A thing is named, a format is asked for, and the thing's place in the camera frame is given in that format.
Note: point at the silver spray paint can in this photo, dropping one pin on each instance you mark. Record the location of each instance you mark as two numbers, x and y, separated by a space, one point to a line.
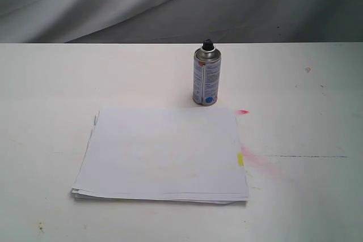
206 74

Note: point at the white paper stack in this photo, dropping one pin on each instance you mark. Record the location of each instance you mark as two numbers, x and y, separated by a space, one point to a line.
176 154

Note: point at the grey backdrop cloth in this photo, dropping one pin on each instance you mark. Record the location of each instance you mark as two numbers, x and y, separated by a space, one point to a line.
180 21

